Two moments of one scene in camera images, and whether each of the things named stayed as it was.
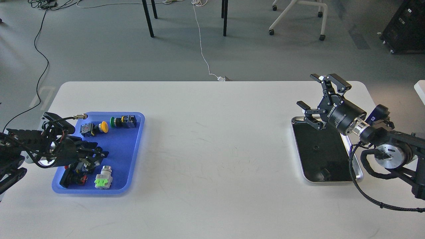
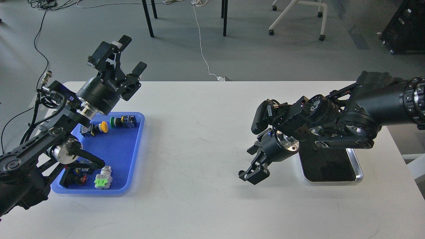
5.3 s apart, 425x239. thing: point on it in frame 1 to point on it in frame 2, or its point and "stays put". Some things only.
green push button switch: (128, 121) stays put
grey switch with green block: (103, 181) stays put
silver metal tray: (324, 154) stays put
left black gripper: (70, 149) to (101, 93)
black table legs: (223, 16) stays put
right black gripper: (333, 108) to (275, 146)
